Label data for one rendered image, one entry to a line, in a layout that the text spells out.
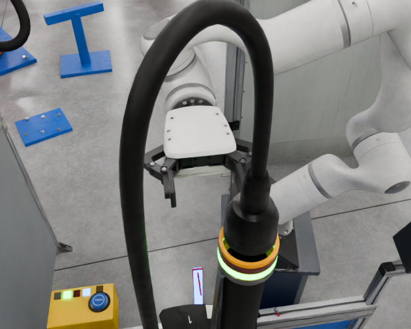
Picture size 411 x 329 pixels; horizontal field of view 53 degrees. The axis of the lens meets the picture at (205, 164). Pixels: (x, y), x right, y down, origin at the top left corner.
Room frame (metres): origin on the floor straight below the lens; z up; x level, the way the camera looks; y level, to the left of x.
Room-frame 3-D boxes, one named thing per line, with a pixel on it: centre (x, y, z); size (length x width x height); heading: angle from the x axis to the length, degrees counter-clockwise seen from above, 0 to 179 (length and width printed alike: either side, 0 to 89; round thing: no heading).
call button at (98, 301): (0.49, 0.27, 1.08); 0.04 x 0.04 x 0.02
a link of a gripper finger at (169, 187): (0.37, 0.06, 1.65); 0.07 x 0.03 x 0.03; 8
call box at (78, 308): (0.48, 0.31, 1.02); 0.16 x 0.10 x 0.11; 98
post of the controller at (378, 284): (0.60, -0.50, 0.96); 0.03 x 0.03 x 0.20; 8
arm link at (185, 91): (0.52, 0.02, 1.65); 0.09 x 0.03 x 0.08; 98
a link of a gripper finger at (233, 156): (0.42, -0.03, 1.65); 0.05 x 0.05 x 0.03; 5
